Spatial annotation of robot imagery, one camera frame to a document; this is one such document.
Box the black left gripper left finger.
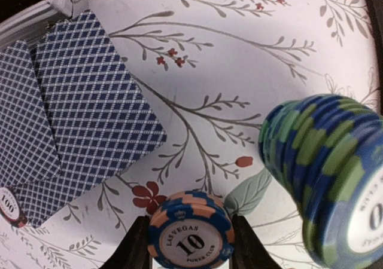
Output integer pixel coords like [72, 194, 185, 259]
[100, 216, 150, 269]

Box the blue peach poker chip stack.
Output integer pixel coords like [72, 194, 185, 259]
[148, 191, 235, 268]

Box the black poker play mat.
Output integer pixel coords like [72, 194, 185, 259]
[366, 0, 382, 47]

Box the aluminium poker case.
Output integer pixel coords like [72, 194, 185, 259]
[1, 0, 89, 49]

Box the grey playing card deck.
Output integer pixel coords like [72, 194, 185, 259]
[1, 10, 166, 228]

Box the green poker chip stack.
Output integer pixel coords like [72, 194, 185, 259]
[258, 94, 382, 268]

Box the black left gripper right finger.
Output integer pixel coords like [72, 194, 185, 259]
[232, 215, 277, 268]

